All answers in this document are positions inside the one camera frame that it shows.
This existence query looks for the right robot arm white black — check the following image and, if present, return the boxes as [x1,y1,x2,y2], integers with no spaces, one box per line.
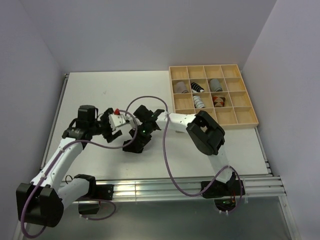
[122,105,239,197]

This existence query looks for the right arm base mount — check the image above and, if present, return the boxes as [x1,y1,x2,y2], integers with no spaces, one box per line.
[201,180,246,213]

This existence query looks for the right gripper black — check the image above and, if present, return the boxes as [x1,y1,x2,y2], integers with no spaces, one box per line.
[129,122,153,152]

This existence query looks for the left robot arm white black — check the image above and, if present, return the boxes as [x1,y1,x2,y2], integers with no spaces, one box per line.
[16,105,127,228]

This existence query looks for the black sock white stripes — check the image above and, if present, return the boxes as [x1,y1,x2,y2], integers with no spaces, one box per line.
[122,135,149,154]

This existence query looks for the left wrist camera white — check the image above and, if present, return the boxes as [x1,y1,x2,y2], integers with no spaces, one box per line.
[108,108,130,132]

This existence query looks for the beige orange argyle sock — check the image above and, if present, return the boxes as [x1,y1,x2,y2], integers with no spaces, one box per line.
[212,95,226,108]

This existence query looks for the white black striped sock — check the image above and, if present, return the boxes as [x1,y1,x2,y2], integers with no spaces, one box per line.
[192,95,206,109]

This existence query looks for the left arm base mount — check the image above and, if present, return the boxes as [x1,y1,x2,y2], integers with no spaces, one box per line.
[77,184,117,219]

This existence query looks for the rolled light grey sock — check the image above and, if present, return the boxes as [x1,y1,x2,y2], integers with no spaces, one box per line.
[173,81,189,94]

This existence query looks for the wooden compartment tray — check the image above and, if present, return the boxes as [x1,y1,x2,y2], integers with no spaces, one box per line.
[169,64,259,130]

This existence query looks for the rolled black white sock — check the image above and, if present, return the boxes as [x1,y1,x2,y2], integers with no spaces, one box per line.
[190,82,205,93]

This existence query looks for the rolled dark grey sock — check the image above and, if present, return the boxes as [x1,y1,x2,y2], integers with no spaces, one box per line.
[209,78,223,92]

